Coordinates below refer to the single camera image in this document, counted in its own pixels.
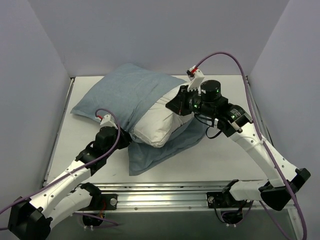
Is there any white pillow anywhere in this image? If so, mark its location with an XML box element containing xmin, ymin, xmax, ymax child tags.
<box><xmin>131</xmin><ymin>86</ymin><xmax>194</xmax><ymax>148</ymax></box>

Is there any blue pillowcase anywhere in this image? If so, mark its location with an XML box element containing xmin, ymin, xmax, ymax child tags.
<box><xmin>70</xmin><ymin>63</ymin><xmax>206</xmax><ymax>176</ymax></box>

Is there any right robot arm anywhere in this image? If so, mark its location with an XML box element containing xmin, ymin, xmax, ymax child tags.
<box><xmin>165</xmin><ymin>80</ymin><xmax>311</xmax><ymax>211</ymax></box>

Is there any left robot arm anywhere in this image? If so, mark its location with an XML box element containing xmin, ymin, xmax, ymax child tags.
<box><xmin>7</xmin><ymin>126</ymin><xmax>132</xmax><ymax>240</ymax></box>

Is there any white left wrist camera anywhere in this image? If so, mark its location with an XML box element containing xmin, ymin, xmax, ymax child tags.
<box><xmin>96</xmin><ymin>114</ymin><xmax>117</xmax><ymax>128</ymax></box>

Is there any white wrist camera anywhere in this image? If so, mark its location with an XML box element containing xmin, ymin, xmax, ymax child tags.
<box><xmin>186</xmin><ymin>66</ymin><xmax>205</xmax><ymax>92</ymax></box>
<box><xmin>96</xmin><ymin>114</ymin><xmax>117</xmax><ymax>128</ymax></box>

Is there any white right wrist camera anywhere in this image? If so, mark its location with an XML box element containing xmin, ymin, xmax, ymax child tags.
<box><xmin>186</xmin><ymin>66</ymin><xmax>205</xmax><ymax>92</ymax></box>

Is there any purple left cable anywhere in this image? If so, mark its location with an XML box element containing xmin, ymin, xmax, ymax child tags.
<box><xmin>0</xmin><ymin>108</ymin><xmax>122</xmax><ymax>231</ymax></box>

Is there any purple cable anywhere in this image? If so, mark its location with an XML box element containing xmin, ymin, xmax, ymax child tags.
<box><xmin>194</xmin><ymin>51</ymin><xmax>308</xmax><ymax>240</ymax></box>
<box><xmin>0</xmin><ymin>108</ymin><xmax>122</xmax><ymax>231</ymax></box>

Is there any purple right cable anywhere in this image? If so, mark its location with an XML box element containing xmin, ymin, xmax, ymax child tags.
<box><xmin>194</xmin><ymin>51</ymin><xmax>308</xmax><ymax>240</ymax></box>

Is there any aluminium left side rail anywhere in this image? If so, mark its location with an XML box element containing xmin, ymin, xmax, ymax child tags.
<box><xmin>66</xmin><ymin>77</ymin><xmax>76</xmax><ymax>98</ymax></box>

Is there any aluminium rail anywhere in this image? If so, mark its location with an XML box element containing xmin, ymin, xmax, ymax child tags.
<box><xmin>245</xmin><ymin>75</ymin><xmax>274</xmax><ymax>146</ymax></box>
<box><xmin>42</xmin><ymin>181</ymin><xmax>300</xmax><ymax>216</ymax></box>
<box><xmin>66</xmin><ymin>77</ymin><xmax>76</xmax><ymax>98</ymax></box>

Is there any aluminium right side rail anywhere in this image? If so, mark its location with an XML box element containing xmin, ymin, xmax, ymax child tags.
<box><xmin>245</xmin><ymin>75</ymin><xmax>274</xmax><ymax>146</ymax></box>

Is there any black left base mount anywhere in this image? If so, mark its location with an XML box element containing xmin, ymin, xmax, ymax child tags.
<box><xmin>80</xmin><ymin>193</ymin><xmax>118</xmax><ymax>211</ymax></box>

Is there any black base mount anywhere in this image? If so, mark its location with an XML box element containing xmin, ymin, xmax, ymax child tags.
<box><xmin>206</xmin><ymin>191</ymin><xmax>250</xmax><ymax>209</ymax></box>
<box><xmin>80</xmin><ymin>193</ymin><xmax>118</xmax><ymax>211</ymax></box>

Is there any aluminium front rail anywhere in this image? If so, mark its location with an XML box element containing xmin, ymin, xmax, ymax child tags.
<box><xmin>42</xmin><ymin>181</ymin><xmax>300</xmax><ymax>216</ymax></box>

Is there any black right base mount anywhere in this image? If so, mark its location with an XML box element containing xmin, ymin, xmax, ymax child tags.
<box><xmin>206</xmin><ymin>191</ymin><xmax>250</xmax><ymax>209</ymax></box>

